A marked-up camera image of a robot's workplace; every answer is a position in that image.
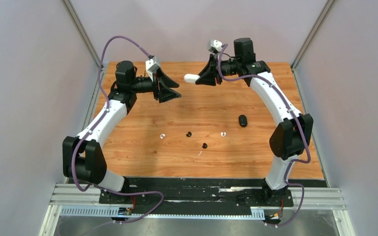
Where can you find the right aluminium corner post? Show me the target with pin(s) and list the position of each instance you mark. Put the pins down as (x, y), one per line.
(312, 33)

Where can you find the aluminium front rail frame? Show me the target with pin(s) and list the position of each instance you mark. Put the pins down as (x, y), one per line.
(68, 201)

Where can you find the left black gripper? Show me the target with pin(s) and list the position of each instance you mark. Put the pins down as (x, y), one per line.
(166, 94)

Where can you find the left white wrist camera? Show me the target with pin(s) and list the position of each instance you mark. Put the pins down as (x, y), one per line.
(152, 65)

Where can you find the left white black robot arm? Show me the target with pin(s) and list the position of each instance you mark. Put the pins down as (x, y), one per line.
(83, 157)

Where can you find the aluminium corner post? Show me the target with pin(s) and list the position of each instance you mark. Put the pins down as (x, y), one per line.
(68, 5)
(312, 33)

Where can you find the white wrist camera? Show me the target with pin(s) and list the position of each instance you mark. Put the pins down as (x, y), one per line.
(215, 46)
(152, 65)

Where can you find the white earbud charging case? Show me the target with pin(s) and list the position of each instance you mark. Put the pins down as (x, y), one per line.
(191, 78)

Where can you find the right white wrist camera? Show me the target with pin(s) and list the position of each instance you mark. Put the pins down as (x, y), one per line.
(215, 46)

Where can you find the black earbud charging case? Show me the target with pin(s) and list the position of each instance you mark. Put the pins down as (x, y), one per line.
(243, 121)

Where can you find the left aluminium corner post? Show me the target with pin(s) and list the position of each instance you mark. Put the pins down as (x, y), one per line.
(68, 5)

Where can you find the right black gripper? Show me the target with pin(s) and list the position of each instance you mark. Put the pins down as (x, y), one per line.
(208, 76)

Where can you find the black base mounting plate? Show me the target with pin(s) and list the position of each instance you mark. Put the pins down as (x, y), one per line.
(199, 196)

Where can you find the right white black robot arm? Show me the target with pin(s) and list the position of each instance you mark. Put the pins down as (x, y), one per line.
(290, 140)

